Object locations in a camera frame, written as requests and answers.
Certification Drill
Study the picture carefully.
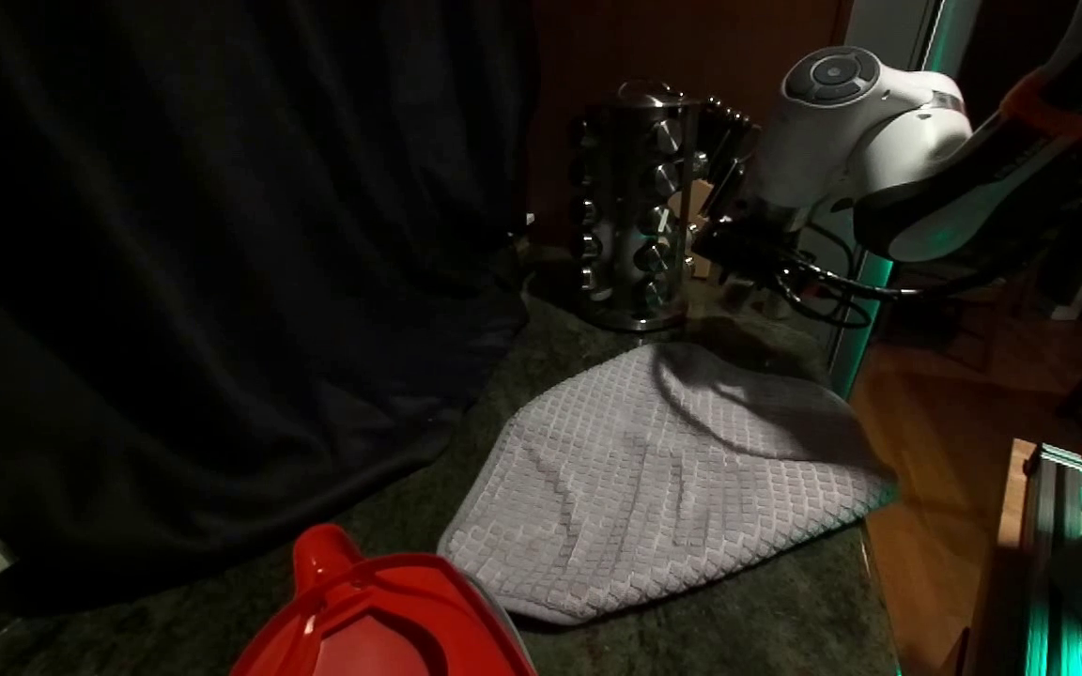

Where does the aluminium profile mounting frame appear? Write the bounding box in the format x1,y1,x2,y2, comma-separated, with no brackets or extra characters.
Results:
1016,434,1082,676

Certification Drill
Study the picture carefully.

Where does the chrome carousel spice rack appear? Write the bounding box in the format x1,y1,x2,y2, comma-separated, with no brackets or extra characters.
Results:
564,84,722,339

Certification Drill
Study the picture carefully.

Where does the red lidded plastic container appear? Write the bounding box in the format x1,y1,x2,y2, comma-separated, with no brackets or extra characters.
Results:
226,521,542,676

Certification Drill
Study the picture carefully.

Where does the grey waffle dish cloth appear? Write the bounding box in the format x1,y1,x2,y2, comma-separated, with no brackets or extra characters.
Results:
433,339,904,631

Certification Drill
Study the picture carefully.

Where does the black curtain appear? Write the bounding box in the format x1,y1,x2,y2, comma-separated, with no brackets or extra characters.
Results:
0,0,542,612

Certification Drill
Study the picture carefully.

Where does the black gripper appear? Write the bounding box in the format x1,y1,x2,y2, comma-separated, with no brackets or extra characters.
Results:
693,194,823,302

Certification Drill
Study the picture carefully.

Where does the wooden base board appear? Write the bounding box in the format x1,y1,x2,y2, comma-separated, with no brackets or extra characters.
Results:
961,434,1041,676

